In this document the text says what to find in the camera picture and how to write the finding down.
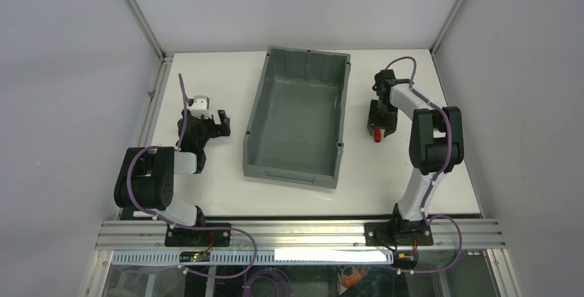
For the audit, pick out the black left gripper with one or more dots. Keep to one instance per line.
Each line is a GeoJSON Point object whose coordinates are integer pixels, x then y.
{"type": "Point", "coordinates": [217, 127]}

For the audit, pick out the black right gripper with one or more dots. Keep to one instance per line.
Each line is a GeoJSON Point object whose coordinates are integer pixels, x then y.
{"type": "Point", "coordinates": [381, 121]}

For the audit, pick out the red handled screwdriver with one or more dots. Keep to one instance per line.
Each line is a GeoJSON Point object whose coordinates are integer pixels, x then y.
{"type": "Point", "coordinates": [377, 135]}

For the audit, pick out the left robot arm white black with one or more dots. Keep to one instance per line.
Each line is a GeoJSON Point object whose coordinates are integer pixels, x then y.
{"type": "Point", "coordinates": [145, 182]}

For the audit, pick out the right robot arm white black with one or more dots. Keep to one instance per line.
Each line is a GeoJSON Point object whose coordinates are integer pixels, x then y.
{"type": "Point", "coordinates": [436, 146]}

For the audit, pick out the grey plastic bin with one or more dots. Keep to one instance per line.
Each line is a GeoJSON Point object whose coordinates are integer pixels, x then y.
{"type": "Point", "coordinates": [296, 125]}

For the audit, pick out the orange object under table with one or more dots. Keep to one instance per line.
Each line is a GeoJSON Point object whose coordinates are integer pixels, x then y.
{"type": "Point", "coordinates": [351, 275]}

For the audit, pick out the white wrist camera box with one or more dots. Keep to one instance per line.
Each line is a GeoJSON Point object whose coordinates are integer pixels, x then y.
{"type": "Point", "coordinates": [199, 107]}

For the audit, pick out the left aluminium corner post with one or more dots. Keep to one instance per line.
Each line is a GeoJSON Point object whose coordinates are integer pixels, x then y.
{"type": "Point", "coordinates": [145, 27]}

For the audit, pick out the aluminium corner post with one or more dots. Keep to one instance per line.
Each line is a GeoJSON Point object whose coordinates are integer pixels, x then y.
{"type": "Point", "coordinates": [446, 26]}
{"type": "Point", "coordinates": [145, 27]}

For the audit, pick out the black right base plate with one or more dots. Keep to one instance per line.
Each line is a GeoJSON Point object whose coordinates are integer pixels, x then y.
{"type": "Point", "coordinates": [388, 234]}

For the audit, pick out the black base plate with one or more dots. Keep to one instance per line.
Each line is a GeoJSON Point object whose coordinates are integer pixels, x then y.
{"type": "Point", "coordinates": [218, 236]}
{"type": "Point", "coordinates": [388, 234]}

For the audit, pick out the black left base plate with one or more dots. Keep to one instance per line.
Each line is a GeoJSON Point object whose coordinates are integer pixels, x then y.
{"type": "Point", "coordinates": [218, 236]}

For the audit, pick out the white slotted cable duct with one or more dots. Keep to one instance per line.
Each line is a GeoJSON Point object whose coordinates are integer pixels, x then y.
{"type": "Point", "coordinates": [302, 256]}

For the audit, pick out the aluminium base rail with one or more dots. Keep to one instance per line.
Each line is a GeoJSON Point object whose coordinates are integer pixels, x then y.
{"type": "Point", "coordinates": [472, 234]}

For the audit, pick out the right aluminium corner post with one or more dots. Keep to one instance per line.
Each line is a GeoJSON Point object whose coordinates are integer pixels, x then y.
{"type": "Point", "coordinates": [446, 26]}

